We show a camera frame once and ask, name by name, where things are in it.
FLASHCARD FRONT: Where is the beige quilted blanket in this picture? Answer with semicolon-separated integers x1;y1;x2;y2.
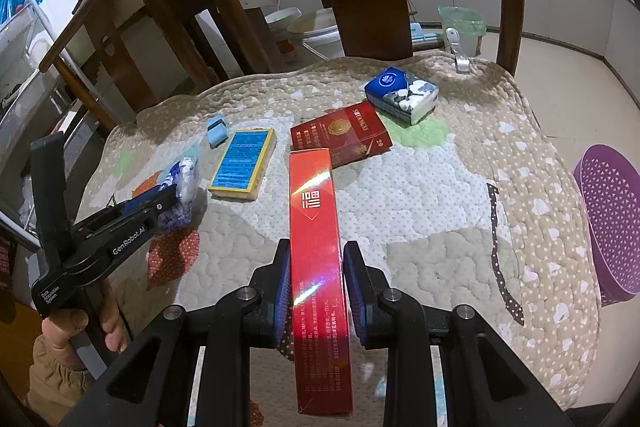
80;49;601;427

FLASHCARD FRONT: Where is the small light blue box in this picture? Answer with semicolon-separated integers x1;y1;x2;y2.
206;117;230;150

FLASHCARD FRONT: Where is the dark wooden chair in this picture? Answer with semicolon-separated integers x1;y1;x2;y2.
37;0;261;132

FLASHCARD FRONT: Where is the white plastic basin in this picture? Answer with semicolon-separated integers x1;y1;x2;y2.
262;7;303;42

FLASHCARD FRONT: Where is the red cigarette pack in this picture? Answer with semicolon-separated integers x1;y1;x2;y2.
290;101;392;168

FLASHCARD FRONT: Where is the white plastic bucket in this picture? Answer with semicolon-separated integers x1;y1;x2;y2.
287;9;347;60

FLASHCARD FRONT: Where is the bin with green bag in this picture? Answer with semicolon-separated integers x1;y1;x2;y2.
437;5;487;58

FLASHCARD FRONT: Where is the long red box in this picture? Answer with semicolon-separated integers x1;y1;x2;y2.
289;148;355;419

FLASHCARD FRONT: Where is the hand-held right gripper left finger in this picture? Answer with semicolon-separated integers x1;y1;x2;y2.
65;238;293;427

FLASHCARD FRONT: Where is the person's left forearm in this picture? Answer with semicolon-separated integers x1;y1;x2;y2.
27;339;103;414

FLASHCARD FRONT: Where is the blue yellow box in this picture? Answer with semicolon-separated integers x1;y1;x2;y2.
207;128;277;201

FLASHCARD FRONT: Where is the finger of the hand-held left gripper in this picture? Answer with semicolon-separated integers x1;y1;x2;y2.
145;198;193;234
106;186;179;217

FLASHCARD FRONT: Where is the white storage rack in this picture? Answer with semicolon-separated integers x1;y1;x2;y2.
0;0;78;118

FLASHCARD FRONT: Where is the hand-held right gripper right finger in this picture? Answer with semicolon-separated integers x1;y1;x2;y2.
342;239;576;427

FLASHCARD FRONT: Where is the person's left hand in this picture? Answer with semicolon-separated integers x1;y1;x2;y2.
41;277;130;370

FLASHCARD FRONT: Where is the purple plastic basket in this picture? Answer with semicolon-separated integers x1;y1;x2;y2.
572;144;640;308

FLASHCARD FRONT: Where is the blue white tissue pack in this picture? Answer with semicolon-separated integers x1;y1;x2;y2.
364;67;440;126

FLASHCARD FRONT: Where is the blue white plastic wrapper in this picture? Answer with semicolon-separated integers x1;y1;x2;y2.
150;156;201;232

